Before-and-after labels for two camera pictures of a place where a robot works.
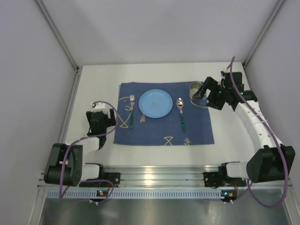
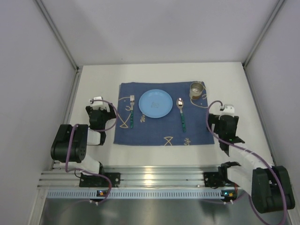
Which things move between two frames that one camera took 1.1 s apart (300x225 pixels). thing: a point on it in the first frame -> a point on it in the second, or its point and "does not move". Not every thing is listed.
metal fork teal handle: x=132 y=102 does not move
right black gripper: x=211 y=93 -> x=225 y=118
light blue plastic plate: x=155 y=103 does not move
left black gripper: x=108 y=117 does not move
